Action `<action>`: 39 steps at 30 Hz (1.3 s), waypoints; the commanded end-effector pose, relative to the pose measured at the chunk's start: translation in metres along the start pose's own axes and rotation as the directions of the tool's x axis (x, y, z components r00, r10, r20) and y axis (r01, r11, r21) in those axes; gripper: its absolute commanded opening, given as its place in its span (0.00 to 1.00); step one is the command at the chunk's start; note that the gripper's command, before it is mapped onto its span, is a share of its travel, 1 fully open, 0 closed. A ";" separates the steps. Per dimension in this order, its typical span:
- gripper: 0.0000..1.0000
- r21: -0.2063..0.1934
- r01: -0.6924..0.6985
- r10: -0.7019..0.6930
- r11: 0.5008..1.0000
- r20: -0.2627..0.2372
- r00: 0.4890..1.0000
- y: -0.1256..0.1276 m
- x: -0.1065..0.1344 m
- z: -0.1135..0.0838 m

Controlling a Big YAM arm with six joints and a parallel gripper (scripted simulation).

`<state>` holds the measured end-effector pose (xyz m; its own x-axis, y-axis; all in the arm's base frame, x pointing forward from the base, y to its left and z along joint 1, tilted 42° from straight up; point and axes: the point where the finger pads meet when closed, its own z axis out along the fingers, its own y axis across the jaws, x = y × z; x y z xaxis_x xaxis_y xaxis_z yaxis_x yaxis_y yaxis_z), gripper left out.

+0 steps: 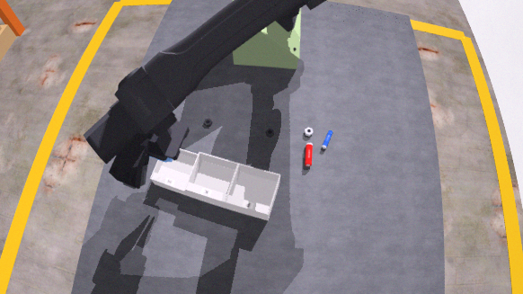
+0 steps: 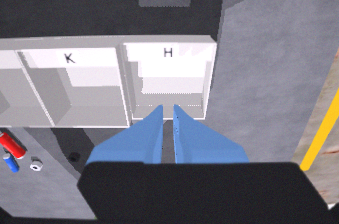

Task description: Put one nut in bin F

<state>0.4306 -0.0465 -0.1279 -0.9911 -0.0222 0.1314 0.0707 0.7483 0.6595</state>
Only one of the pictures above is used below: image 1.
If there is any blue battery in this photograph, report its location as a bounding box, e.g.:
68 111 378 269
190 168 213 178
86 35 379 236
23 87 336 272
322 130 332 148

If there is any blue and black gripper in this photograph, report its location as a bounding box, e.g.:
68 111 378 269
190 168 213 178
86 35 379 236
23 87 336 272
146 121 190 162

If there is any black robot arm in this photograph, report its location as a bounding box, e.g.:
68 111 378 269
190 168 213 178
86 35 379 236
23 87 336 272
84 0 326 189

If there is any white bin rack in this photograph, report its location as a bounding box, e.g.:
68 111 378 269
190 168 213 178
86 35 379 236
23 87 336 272
150 149 280 220

